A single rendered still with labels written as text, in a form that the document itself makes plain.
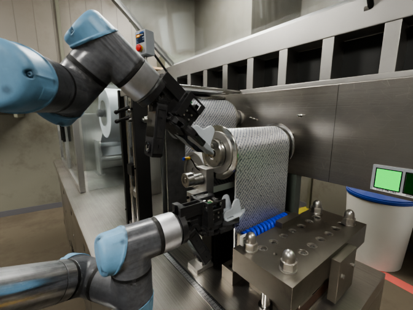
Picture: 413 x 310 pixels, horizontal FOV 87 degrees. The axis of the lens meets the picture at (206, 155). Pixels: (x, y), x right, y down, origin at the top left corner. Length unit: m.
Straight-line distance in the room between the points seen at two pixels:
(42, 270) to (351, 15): 0.92
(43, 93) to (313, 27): 0.75
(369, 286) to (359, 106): 0.49
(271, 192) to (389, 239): 1.88
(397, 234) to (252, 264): 2.03
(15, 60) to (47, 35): 3.59
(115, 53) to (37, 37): 3.47
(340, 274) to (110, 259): 0.50
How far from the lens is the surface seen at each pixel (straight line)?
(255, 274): 0.56
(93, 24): 0.43
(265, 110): 0.90
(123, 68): 0.43
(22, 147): 3.82
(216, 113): 0.81
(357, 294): 0.77
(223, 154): 0.56
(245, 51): 1.01
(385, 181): 0.74
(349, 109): 0.76
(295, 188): 0.86
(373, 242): 2.50
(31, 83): 0.30
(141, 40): 1.10
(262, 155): 0.63
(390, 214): 2.39
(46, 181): 3.88
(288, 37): 0.89
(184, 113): 0.49
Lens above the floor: 1.35
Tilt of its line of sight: 10 degrees down
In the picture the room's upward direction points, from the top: straight up
